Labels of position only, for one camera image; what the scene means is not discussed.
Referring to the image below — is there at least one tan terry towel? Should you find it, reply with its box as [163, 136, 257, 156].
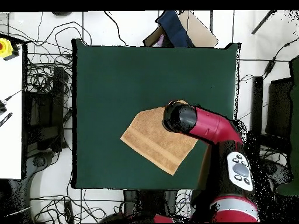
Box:
[120, 99, 199, 176]

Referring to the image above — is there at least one dark green table cloth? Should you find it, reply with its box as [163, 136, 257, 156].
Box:
[71, 38, 241, 195]

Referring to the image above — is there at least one dark blue cloth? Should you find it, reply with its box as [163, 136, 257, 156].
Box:
[155, 10, 194, 48]

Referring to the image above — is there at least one brown cardboard box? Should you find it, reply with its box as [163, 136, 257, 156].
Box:
[142, 10, 219, 48]

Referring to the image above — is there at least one black power strip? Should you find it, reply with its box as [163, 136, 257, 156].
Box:
[64, 201, 75, 223]

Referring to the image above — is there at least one white side table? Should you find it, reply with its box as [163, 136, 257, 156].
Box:
[0, 45, 24, 180]

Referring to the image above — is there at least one black ribbed strip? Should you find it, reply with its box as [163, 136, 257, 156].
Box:
[0, 112, 13, 128]

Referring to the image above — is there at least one thin black rod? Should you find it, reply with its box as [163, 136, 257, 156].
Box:
[251, 9, 277, 35]

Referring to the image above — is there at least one yellow emergency stop button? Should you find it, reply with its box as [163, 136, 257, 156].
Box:
[0, 37, 21, 61]

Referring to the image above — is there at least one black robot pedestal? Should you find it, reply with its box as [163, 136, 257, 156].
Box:
[100, 190, 194, 223]

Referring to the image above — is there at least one single black floor cable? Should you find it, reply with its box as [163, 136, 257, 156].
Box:
[103, 10, 128, 47]

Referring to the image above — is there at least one black cable tangle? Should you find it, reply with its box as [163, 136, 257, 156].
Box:
[30, 194, 123, 223]
[24, 11, 93, 94]

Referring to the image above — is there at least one black power adapter cable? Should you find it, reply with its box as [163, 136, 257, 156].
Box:
[240, 37, 299, 81]

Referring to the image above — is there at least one black plug with cable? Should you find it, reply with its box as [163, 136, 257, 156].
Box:
[0, 89, 25, 116]

